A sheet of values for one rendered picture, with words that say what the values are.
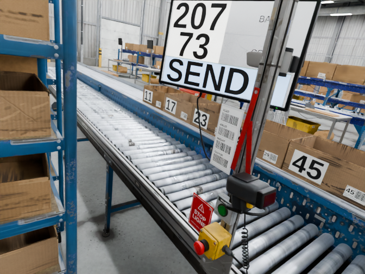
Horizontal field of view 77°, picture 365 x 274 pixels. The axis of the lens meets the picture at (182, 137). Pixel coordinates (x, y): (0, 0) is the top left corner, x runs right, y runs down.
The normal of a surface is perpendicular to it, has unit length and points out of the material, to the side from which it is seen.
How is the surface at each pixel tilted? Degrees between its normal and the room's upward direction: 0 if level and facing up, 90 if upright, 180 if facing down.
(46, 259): 91
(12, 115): 91
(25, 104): 90
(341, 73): 90
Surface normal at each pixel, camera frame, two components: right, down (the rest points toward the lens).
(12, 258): 0.61, 0.34
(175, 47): -0.54, 0.13
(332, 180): -0.80, 0.09
